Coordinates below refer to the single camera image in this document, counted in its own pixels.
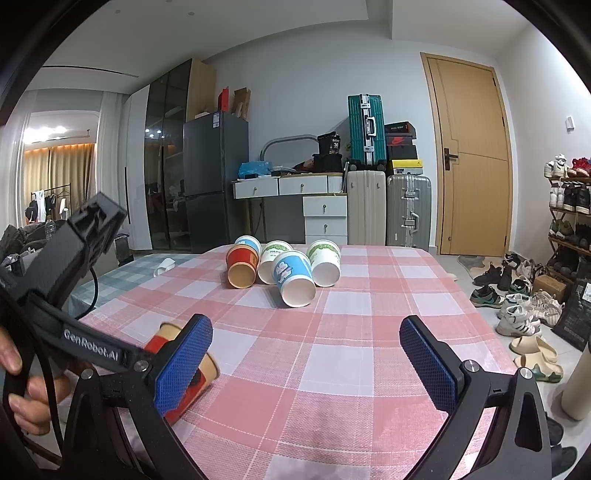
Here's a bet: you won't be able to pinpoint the wooden door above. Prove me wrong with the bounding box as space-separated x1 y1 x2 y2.
421 53 513 257

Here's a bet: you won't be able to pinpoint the green white cup right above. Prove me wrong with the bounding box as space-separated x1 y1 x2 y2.
307 239 341 288

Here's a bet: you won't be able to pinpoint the green plaid tablecloth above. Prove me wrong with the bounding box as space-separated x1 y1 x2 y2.
62 253 197 317

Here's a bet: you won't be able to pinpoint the green white cup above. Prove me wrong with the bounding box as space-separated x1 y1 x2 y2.
257 240 293 285
307 239 341 288

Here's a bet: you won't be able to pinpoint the silver suitcase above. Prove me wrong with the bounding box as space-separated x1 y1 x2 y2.
386 174 432 251

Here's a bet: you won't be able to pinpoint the blue plastic bag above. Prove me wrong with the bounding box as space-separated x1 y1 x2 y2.
238 161 273 180

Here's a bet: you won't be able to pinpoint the green white cup middle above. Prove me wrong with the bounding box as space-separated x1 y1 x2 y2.
257 240 293 285

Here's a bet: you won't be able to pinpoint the white desk with drawers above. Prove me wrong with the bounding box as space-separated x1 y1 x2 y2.
232 173 349 245

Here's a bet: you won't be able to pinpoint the shoe rack with shoes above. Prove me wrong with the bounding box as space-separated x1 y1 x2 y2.
544 154 590 282

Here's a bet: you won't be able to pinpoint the blue rabbit paper cup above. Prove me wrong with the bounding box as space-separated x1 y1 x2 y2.
271 250 315 308

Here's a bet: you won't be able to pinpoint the red paper cup lying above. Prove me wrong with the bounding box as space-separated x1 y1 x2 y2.
225 244 259 289

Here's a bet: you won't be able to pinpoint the blue white cup rear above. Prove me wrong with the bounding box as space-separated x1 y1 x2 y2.
235 235 262 256

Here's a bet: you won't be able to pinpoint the black bag on desk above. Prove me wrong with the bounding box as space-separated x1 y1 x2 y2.
312 131 342 173

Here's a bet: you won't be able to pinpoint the teal suitcase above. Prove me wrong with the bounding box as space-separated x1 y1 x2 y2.
348 94 388 168

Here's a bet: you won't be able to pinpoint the pink plaid tablecloth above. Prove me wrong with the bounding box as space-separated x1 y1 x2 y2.
85 246 514 479

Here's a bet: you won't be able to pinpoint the stacked shoe boxes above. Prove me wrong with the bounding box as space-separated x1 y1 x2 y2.
385 121 423 176

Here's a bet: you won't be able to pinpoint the dark grey refrigerator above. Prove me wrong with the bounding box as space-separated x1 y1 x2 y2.
183 111 249 254

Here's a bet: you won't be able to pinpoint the red kraft paper cup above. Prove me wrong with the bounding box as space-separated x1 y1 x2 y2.
143 321 222 425

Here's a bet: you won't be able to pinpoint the person's left hand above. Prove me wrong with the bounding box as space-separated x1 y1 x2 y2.
0 326 93 436

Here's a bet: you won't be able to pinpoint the black glass wardrobe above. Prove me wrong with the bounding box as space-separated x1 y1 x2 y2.
144 60 191 252

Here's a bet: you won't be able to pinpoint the beige suitcase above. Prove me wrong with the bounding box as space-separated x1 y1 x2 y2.
346 170 387 245

